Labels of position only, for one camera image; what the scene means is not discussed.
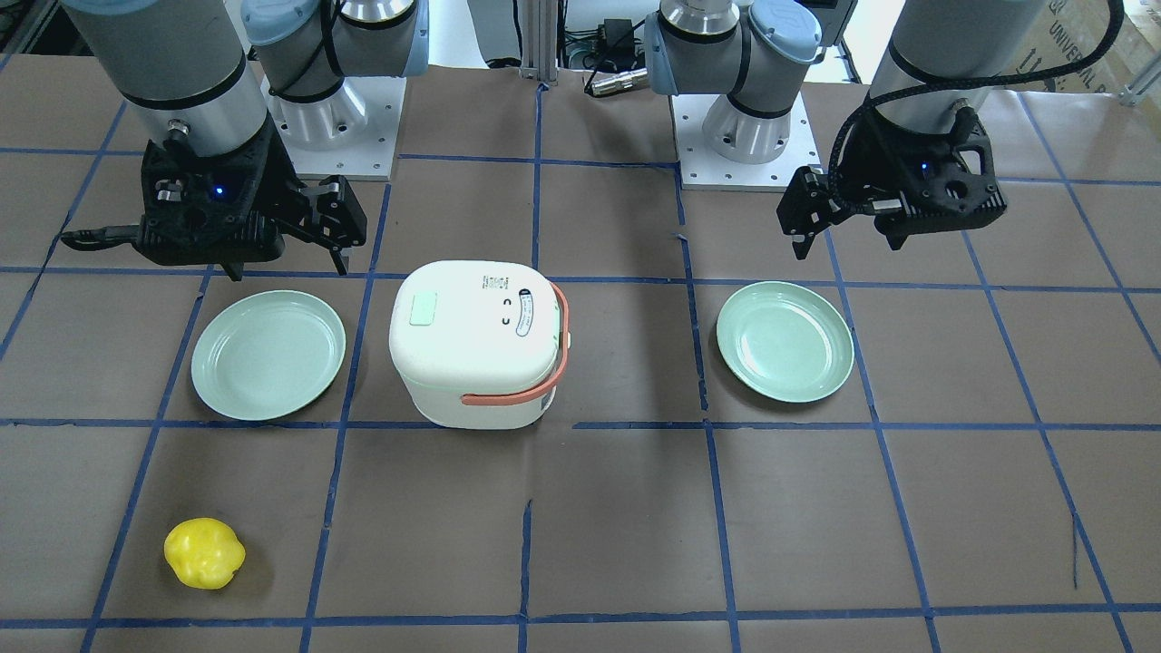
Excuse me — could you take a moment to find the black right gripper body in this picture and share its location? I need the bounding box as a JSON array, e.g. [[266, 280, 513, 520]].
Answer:
[[62, 119, 366, 266]]

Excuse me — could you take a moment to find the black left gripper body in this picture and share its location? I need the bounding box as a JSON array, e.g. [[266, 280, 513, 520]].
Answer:
[[776, 107, 1008, 247]]

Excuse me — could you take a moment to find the green plate near left arm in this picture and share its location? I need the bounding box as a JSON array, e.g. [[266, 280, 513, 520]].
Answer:
[[715, 281, 854, 404]]

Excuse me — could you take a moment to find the green plate near right arm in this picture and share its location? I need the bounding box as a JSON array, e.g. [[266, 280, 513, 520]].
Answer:
[[190, 290, 346, 422]]

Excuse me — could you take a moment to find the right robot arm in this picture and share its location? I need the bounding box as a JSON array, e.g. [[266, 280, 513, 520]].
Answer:
[[62, 1, 430, 281]]

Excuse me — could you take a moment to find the cardboard box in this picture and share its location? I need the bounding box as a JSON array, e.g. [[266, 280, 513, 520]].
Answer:
[[1043, 0, 1161, 99]]

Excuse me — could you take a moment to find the yellow lemon toy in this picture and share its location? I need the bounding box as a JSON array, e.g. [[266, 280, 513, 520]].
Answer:
[[163, 517, 248, 590]]

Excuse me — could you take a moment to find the black braided cable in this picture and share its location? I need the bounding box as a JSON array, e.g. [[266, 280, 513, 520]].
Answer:
[[827, 0, 1126, 210]]

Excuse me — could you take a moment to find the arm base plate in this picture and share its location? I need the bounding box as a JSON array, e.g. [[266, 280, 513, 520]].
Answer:
[[670, 94, 822, 191], [266, 77, 408, 181]]

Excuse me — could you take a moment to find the white rice cooker orange handle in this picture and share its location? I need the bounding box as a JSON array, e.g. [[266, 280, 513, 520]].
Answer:
[[389, 260, 570, 430]]

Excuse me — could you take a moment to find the aluminium frame post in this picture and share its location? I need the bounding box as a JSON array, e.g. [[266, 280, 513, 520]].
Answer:
[[517, 1, 562, 87]]

